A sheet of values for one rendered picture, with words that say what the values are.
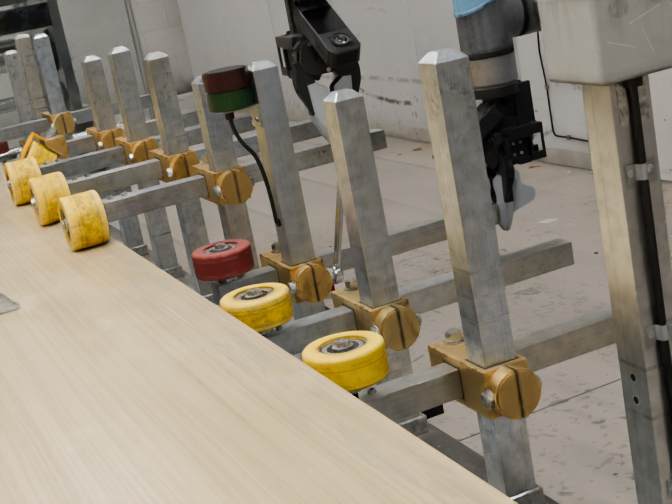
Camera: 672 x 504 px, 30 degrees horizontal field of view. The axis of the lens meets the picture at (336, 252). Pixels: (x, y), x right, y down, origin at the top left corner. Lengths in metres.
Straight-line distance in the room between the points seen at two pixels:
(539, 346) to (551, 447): 1.78
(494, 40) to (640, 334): 0.87
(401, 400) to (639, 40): 0.47
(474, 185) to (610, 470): 1.81
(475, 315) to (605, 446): 1.86
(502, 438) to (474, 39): 0.70
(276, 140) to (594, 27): 0.79
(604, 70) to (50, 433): 0.59
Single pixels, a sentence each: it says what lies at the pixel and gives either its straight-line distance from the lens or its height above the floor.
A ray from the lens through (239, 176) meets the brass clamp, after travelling 1.84.
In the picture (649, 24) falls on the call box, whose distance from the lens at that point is 0.91.
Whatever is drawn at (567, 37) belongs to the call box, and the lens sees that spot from 0.92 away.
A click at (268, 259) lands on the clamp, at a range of 1.71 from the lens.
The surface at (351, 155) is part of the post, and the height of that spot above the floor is 1.04.
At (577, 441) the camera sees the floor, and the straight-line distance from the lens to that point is 3.08.
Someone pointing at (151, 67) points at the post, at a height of 1.12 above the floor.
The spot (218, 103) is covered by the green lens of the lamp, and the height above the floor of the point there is 1.10.
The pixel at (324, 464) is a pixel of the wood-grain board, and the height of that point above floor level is 0.90.
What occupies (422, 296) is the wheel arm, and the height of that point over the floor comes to 0.85.
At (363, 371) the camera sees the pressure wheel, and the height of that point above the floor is 0.89.
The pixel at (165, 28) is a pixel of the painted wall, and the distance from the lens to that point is 10.52.
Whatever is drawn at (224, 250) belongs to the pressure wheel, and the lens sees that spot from 1.66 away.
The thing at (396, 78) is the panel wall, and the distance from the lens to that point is 7.20.
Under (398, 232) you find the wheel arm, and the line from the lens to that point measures 1.75.
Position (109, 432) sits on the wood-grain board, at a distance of 1.13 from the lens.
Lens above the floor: 1.30
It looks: 15 degrees down
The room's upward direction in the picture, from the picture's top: 11 degrees counter-clockwise
